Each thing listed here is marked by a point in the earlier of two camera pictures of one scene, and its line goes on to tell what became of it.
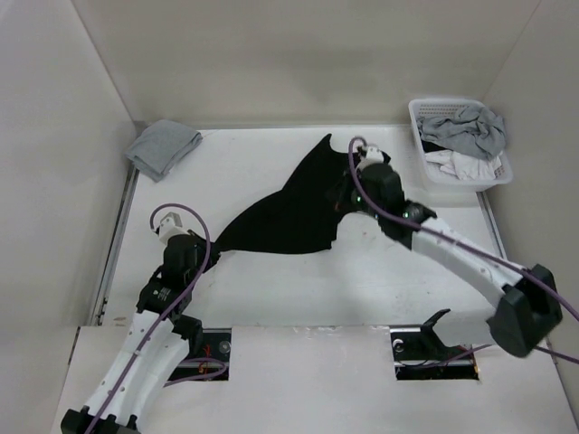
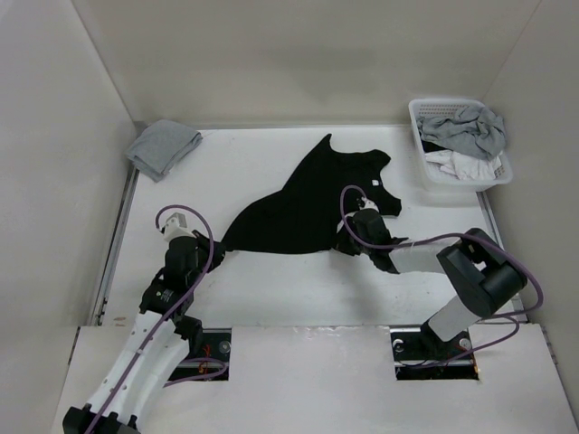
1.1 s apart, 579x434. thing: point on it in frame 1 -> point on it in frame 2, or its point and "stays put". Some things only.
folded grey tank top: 161,147 stays put
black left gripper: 214,255 stays put
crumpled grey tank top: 476,131 stays put
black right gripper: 361,175 -> 342,241
